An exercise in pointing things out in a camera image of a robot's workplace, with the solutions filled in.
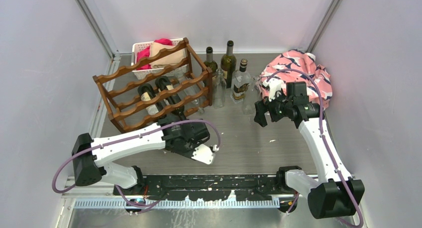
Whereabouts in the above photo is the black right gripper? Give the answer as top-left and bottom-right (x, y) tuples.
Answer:
(254, 88), (293, 127)

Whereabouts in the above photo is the dark bottle cream label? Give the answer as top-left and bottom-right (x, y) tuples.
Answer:
(137, 84), (167, 120)

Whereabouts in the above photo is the dark bottle white label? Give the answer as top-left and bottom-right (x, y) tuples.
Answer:
(155, 76), (189, 121)

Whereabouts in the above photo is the dark bottle brown label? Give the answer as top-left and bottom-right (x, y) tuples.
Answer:
(163, 123), (195, 141)

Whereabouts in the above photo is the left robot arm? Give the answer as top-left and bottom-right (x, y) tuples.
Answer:
(72, 115), (219, 195)

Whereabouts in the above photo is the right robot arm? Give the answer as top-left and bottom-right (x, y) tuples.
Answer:
(254, 79), (365, 219)

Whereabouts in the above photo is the clear bottle with dark cap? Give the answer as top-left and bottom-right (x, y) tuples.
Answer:
(230, 59), (252, 104)

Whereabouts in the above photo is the small clear glass bottle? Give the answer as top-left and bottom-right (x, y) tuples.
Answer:
(212, 69), (226, 109)

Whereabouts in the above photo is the dark green bottle far back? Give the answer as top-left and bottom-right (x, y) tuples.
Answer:
(220, 40), (237, 88)

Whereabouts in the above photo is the dark green bottle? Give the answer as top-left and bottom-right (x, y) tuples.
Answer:
(220, 40), (237, 88)
(203, 46), (218, 86)

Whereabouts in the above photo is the wooden wine rack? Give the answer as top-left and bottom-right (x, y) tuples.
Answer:
(93, 37), (213, 133)

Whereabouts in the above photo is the dark green bottle far left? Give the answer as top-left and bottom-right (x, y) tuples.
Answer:
(203, 46), (218, 86)

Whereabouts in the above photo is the pink shark print cloth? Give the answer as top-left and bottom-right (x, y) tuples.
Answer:
(257, 49), (333, 109)

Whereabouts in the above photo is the white plastic basket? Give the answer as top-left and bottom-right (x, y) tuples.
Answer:
(131, 38), (189, 81)

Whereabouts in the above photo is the beige folded cloth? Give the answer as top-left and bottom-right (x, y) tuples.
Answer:
(148, 41), (187, 69)

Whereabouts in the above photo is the red cloth in basket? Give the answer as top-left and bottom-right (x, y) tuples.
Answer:
(136, 38), (172, 70)

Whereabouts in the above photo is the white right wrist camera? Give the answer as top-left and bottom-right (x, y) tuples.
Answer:
(262, 77), (286, 101)

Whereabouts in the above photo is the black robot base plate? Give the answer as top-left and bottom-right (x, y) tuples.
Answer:
(122, 174), (297, 202)

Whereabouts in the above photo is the aluminium frame rail front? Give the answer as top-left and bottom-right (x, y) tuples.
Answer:
(62, 175), (362, 210)

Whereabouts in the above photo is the aluminium corner post right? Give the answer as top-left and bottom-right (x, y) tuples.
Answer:
(307, 0), (342, 53)

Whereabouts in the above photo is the aluminium corner post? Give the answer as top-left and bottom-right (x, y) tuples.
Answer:
(75, 0), (120, 58)
(307, 0), (342, 53)

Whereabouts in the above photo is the aluminium corner post left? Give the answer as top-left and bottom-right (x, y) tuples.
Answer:
(75, 0), (120, 58)

